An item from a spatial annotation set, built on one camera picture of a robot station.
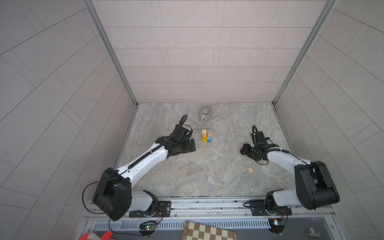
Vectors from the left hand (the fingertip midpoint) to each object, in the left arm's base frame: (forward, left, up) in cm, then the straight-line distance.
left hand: (193, 145), depth 83 cm
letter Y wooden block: (+10, -6, -2) cm, 12 cm away
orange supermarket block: (+8, -7, -5) cm, 12 cm away
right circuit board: (-35, -40, -9) cm, 54 cm away
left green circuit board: (-37, +19, -6) cm, 42 cm away
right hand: (+1, -31, -10) cm, 32 cm away
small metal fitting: (-38, -53, -6) cm, 65 cm away
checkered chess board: (-38, -1, -6) cm, 38 cm away
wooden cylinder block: (-10, -33, -9) cm, 36 cm away
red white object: (-40, +40, -3) cm, 57 cm away
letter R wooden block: (+10, -10, -2) cm, 14 cm away
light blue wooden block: (+7, -10, -6) cm, 13 cm away
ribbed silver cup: (+29, -8, -7) cm, 31 cm away
